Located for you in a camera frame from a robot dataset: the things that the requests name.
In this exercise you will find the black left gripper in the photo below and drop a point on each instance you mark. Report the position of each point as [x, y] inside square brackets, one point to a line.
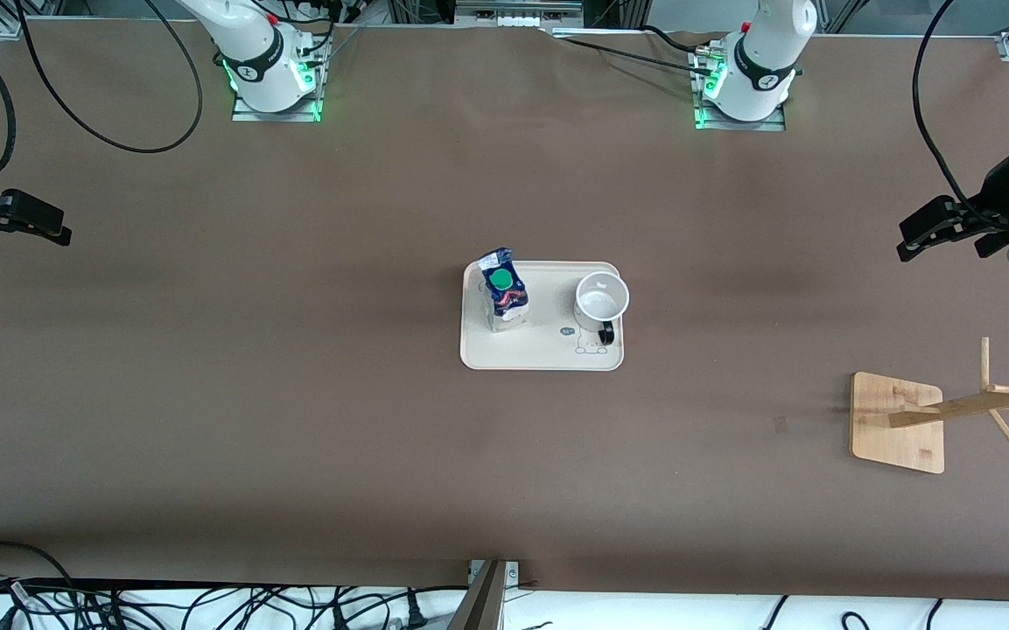
[998, 194]

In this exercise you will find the blue white milk carton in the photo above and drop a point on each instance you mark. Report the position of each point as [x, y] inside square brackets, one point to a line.
[508, 306]

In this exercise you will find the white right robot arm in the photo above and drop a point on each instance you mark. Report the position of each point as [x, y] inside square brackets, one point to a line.
[263, 52]

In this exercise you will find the wooden cup hanging rack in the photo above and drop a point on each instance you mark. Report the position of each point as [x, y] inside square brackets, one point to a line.
[898, 424]

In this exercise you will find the beige rabbit print tray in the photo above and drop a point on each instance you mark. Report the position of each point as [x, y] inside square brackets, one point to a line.
[543, 346]

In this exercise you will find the grey power strip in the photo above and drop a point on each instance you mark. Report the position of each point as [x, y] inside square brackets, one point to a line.
[517, 10]

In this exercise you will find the black power plug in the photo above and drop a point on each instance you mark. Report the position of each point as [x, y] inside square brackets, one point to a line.
[414, 617]

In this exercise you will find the dark aluminium stand beam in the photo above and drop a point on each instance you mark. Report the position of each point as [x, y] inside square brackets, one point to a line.
[479, 608]

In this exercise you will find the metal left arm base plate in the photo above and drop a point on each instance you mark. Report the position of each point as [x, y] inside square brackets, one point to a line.
[775, 124]

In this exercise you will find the small metal table bracket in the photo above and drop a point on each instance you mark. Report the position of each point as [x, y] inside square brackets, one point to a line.
[511, 573]

